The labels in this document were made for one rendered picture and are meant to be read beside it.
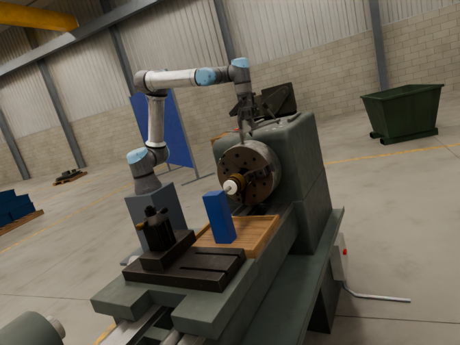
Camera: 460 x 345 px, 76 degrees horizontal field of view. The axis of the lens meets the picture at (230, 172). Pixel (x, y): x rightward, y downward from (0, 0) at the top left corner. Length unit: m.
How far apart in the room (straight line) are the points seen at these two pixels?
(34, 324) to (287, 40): 11.20
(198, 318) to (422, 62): 10.93
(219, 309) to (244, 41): 11.35
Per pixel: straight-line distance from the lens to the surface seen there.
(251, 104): 1.39
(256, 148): 1.44
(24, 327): 0.78
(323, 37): 11.33
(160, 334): 1.05
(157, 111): 1.68
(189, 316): 0.92
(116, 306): 1.13
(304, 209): 1.64
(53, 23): 14.92
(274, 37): 11.63
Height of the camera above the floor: 1.46
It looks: 13 degrees down
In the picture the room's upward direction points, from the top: 15 degrees counter-clockwise
